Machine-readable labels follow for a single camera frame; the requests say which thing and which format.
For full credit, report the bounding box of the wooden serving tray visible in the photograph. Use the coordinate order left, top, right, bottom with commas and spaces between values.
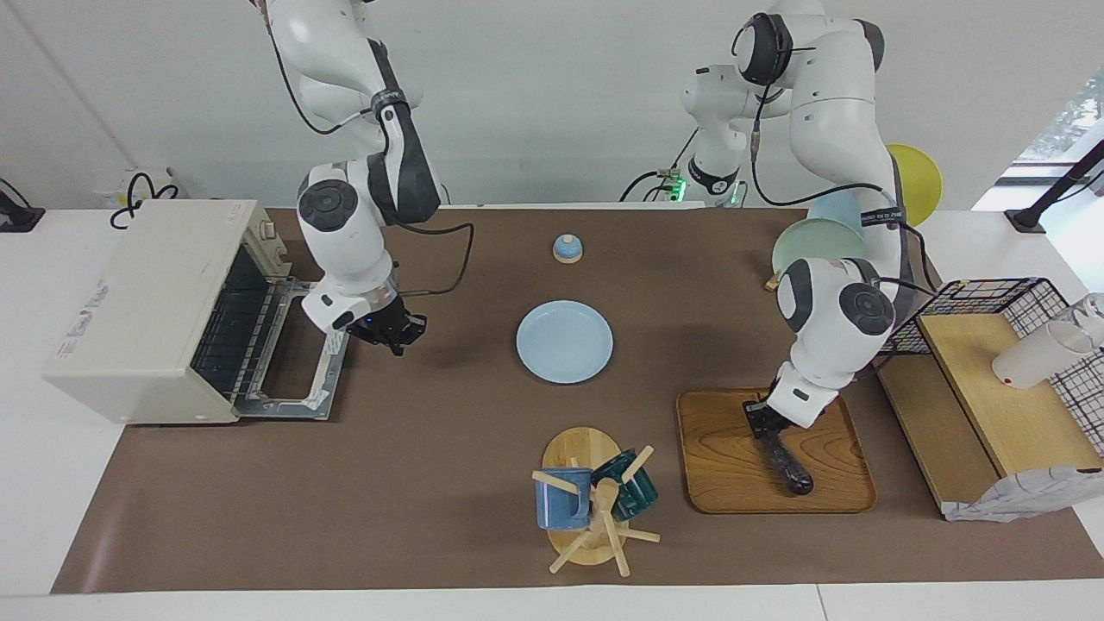
675, 388, 878, 515

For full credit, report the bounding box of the yellow plate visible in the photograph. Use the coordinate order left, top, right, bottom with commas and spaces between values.
886, 144, 944, 228

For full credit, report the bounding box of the white power box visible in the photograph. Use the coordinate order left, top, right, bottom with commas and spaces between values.
93, 166, 175, 210

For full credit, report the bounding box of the clear glass cup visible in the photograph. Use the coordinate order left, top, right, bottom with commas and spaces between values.
1074, 293, 1104, 348

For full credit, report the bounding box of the black clamp mount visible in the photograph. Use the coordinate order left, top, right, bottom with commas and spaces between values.
0, 177, 46, 235

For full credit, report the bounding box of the dark green mug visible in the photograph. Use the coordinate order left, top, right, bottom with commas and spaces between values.
591, 448, 660, 523

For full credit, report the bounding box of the light blue racked plate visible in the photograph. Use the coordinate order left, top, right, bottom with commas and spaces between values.
806, 190, 865, 235

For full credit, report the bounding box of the beige toaster oven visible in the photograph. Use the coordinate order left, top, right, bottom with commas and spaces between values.
43, 200, 298, 425

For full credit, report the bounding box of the pale green plate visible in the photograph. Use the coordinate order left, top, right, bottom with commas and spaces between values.
771, 218, 869, 279

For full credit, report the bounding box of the black wire basket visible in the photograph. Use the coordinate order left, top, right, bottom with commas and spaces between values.
880, 278, 1104, 458

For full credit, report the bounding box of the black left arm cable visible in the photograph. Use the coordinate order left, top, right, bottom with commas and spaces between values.
749, 82, 943, 301

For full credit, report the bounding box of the white marbled cloth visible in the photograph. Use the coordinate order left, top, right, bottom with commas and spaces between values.
942, 466, 1104, 524

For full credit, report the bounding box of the blue mug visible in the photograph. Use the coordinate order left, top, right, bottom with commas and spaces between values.
535, 466, 594, 531

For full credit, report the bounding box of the black camera stand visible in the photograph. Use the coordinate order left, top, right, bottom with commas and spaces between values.
1004, 138, 1104, 235

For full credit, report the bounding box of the white cup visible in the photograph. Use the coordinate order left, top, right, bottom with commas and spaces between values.
992, 319, 1096, 390

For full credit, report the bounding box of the wooden mug tree stand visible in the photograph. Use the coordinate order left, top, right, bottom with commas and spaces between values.
530, 427, 662, 577

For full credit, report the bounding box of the brown table mat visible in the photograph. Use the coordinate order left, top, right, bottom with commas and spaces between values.
50, 207, 1104, 594

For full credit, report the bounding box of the black coiled cable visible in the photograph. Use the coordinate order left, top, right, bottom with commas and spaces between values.
109, 172, 180, 230

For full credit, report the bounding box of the glass oven door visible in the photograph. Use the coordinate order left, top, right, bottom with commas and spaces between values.
231, 278, 351, 422

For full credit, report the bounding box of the wooden two-tier shelf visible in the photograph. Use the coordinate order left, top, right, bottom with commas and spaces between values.
875, 312, 1104, 518

